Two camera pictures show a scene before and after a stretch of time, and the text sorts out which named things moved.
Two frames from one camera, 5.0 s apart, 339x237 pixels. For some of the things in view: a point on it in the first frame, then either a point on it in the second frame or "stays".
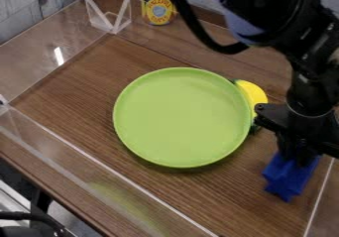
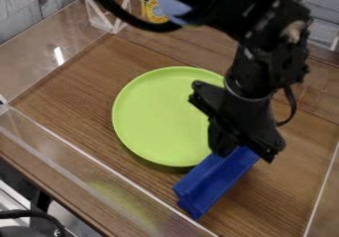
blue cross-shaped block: [287, 175] to [203, 189]
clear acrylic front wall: [118, 206] stays
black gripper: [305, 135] to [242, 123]
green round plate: [183, 117] stays
